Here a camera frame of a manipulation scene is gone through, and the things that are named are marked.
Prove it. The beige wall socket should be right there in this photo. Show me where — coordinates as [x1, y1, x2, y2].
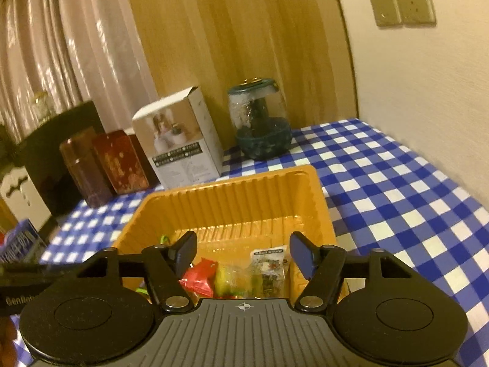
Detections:
[393, 0, 436, 27]
[367, 0, 402, 27]

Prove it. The grey printed snack packet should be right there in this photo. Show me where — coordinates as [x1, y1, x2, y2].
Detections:
[250, 248, 289, 299]

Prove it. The glass jar with green lid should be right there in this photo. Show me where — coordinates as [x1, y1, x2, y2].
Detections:
[228, 77, 293, 160]

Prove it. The yellow green snack packet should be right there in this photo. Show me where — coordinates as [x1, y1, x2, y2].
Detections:
[214, 265, 249, 299]

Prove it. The dark red tin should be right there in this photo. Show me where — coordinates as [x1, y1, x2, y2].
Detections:
[94, 130, 149, 195]

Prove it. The person's left hand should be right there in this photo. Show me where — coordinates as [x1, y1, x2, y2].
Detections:
[0, 315, 18, 357]

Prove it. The brown tin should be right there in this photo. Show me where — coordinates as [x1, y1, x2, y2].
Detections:
[60, 126, 113, 209]

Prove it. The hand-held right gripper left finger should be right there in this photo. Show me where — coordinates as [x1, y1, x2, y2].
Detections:
[76, 230, 198, 313]

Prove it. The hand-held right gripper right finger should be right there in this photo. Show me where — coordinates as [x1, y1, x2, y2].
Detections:
[289, 232, 414, 312]

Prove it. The white cardboard box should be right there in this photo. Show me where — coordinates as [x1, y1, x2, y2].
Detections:
[132, 86, 224, 191]

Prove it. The pale curtain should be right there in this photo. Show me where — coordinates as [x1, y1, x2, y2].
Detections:
[0, 0, 159, 142]

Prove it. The black box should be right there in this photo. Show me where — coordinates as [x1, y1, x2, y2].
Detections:
[17, 100, 105, 218]

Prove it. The white cabinet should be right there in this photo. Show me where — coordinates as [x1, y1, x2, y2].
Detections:
[0, 164, 52, 234]

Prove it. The orange plastic tray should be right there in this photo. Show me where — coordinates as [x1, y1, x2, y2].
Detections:
[112, 165, 339, 302]

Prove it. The blue checked tablecloth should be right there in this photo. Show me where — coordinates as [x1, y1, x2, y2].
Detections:
[9, 118, 489, 367]

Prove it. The flat red snack packet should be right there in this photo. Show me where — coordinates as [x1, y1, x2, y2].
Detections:
[179, 259, 218, 299]

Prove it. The blue printed packet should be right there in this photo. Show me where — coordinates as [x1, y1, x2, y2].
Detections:
[0, 220, 48, 264]

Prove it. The glass ornament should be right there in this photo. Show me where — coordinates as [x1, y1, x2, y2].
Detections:
[32, 92, 56, 123]

